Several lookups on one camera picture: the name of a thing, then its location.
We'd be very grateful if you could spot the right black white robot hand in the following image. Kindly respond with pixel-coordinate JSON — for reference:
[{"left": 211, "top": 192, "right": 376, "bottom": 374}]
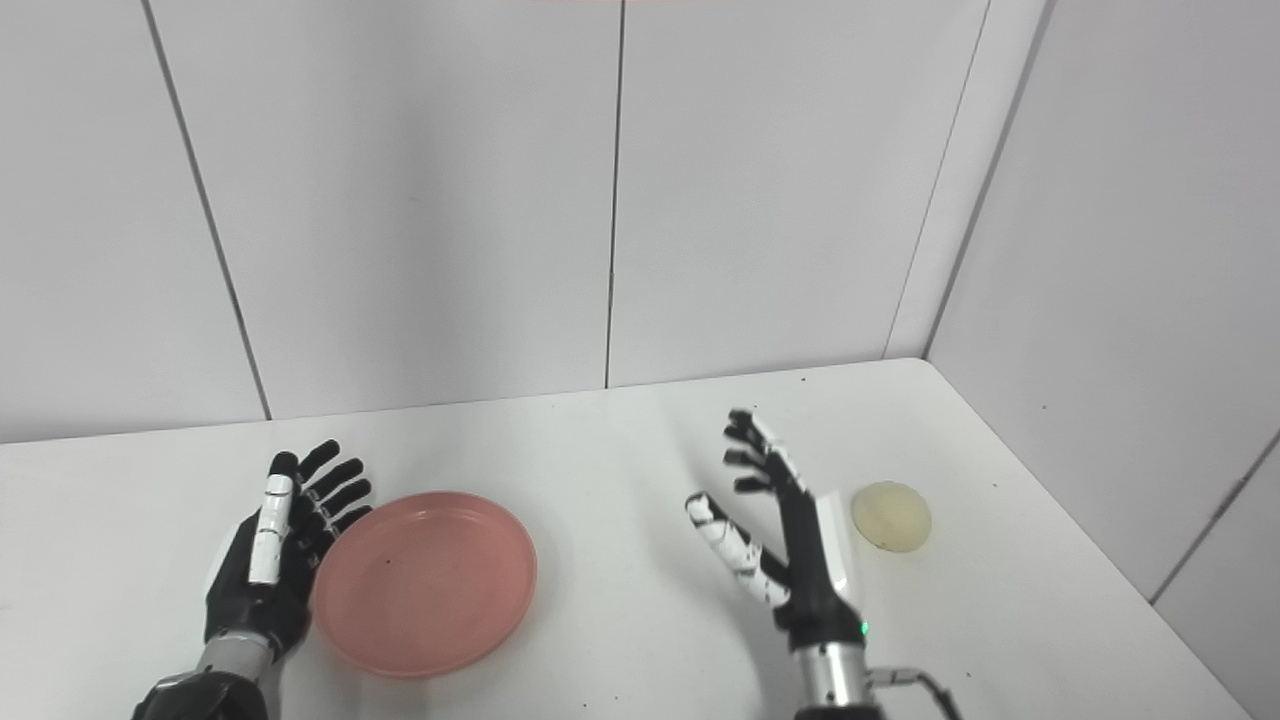
[{"left": 685, "top": 408, "right": 869, "bottom": 653}]

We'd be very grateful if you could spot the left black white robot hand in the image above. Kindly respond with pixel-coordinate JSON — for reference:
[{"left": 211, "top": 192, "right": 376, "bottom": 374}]
[{"left": 203, "top": 439, "right": 374, "bottom": 659}]

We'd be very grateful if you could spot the pink round plate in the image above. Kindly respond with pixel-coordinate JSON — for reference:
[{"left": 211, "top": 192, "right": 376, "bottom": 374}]
[{"left": 311, "top": 490, "right": 539, "bottom": 681}]

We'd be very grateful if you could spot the cream steamed bun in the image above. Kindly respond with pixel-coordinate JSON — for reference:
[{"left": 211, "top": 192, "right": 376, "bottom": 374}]
[{"left": 851, "top": 481, "right": 933, "bottom": 553}]

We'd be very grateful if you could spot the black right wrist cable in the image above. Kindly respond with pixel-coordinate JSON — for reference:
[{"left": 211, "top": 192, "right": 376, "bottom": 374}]
[{"left": 866, "top": 666, "right": 965, "bottom": 720}]

